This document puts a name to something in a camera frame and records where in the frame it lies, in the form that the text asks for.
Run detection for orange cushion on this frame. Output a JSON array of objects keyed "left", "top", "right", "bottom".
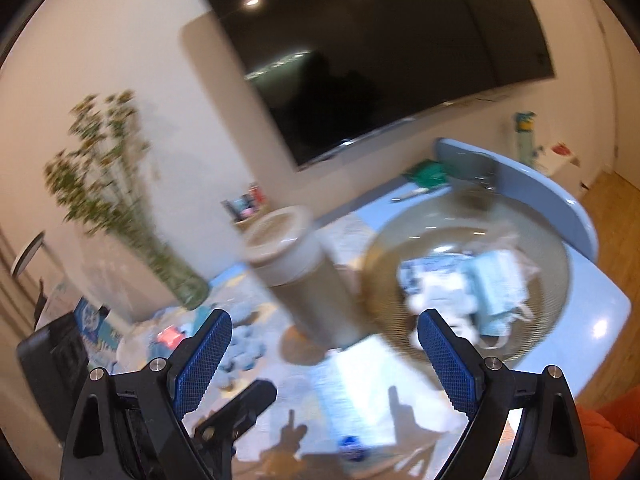
[{"left": 575, "top": 400, "right": 640, "bottom": 480}]

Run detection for white soft item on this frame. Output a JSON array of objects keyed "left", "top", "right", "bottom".
[{"left": 405, "top": 285, "right": 481, "bottom": 331}]

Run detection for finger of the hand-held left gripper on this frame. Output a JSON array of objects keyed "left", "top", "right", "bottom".
[{"left": 194, "top": 380, "right": 278, "bottom": 461}]

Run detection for patterned tablecloth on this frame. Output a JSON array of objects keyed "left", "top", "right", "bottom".
[{"left": 120, "top": 210, "right": 451, "bottom": 480}]

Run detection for blue face mask pack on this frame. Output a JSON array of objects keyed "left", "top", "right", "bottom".
[{"left": 465, "top": 250, "right": 526, "bottom": 336}]

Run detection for white lidded canister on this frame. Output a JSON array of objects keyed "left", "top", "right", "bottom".
[{"left": 240, "top": 206, "right": 371, "bottom": 351}]

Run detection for green leafy plant stems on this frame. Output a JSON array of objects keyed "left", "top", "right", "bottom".
[{"left": 42, "top": 90, "right": 166, "bottom": 271}]

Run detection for blue white printed packet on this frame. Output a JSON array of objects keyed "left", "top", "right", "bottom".
[{"left": 397, "top": 257, "right": 471, "bottom": 296}]

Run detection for green glass vase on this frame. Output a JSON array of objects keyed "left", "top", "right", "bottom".
[{"left": 112, "top": 230, "right": 211, "bottom": 311}]

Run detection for blue printed book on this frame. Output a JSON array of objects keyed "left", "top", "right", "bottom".
[{"left": 75, "top": 297, "right": 121, "bottom": 356}]

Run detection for clear glass bowl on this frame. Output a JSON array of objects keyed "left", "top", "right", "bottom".
[{"left": 360, "top": 185, "right": 571, "bottom": 366}]

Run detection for white card with red print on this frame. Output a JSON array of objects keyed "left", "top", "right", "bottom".
[{"left": 537, "top": 141, "right": 583, "bottom": 181}]

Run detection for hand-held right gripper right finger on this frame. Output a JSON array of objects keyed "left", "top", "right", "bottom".
[{"left": 417, "top": 308, "right": 586, "bottom": 480}]

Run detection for white marker pen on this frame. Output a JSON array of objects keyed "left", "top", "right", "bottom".
[{"left": 392, "top": 187, "right": 431, "bottom": 203}]

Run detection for white round lamp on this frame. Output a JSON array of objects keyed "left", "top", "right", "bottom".
[{"left": 11, "top": 230, "right": 48, "bottom": 281}]

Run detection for green packet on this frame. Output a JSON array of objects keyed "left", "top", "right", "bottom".
[{"left": 402, "top": 159, "right": 448, "bottom": 188}]

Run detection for blue water bottle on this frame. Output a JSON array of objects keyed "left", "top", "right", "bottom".
[{"left": 510, "top": 110, "right": 538, "bottom": 166}]

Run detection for pink soft packet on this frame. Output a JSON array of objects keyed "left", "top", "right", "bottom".
[{"left": 152, "top": 327, "right": 183, "bottom": 348}]

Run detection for black wall television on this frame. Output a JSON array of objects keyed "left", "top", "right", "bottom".
[{"left": 182, "top": 0, "right": 557, "bottom": 173}]

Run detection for blue fluffy cloth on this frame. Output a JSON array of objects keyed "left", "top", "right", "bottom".
[{"left": 220, "top": 310, "right": 281, "bottom": 386}]

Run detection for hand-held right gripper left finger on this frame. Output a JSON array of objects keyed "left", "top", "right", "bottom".
[{"left": 60, "top": 308, "right": 235, "bottom": 480}]

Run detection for white tissue packet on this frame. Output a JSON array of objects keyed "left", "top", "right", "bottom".
[{"left": 310, "top": 337, "right": 401, "bottom": 461}]

